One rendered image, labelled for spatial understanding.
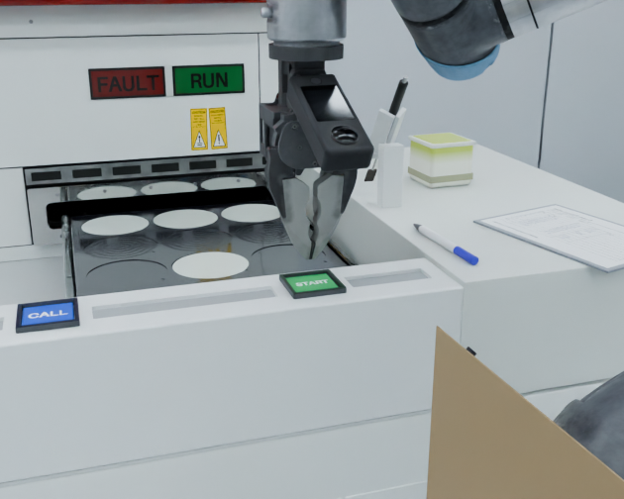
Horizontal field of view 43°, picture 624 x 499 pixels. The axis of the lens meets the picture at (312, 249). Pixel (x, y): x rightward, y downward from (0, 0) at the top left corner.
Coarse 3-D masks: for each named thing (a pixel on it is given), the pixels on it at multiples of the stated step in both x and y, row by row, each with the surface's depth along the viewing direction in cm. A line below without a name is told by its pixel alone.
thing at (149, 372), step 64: (0, 320) 74; (128, 320) 74; (192, 320) 74; (256, 320) 76; (320, 320) 78; (384, 320) 80; (448, 320) 82; (0, 384) 70; (64, 384) 72; (128, 384) 74; (192, 384) 76; (256, 384) 78; (320, 384) 80; (384, 384) 82; (0, 448) 72; (64, 448) 74; (128, 448) 76; (192, 448) 78
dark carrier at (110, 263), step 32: (224, 224) 121; (256, 224) 122; (96, 256) 108; (128, 256) 108; (160, 256) 107; (256, 256) 108; (288, 256) 108; (320, 256) 108; (96, 288) 97; (128, 288) 97
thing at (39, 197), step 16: (176, 176) 132; (192, 176) 132; (208, 176) 133; (224, 176) 134; (240, 176) 135; (256, 176) 135; (32, 192) 125; (48, 192) 126; (64, 192) 127; (80, 192) 127; (96, 192) 128; (112, 192) 129; (128, 192) 130; (144, 192) 130; (160, 192) 131; (176, 192) 132; (32, 208) 126; (32, 224) 127; (48, 224) 128; (48, 240) 128
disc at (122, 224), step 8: (112, 216) 125; (120, 216) 125; (128, 216) 125; (136, 216) 125; (88, 224) 121; (96, 224) 121; (104, 224) 121; (112, 224) 121; (120, 224) 121; (128, 224) 121; (136, 224) 121; (144, 224) 121; (88, 232) 118; (96, 232) 118; (104, 232) 118; (112, 232) 118; (120, 232) 118; (128, 232) 118
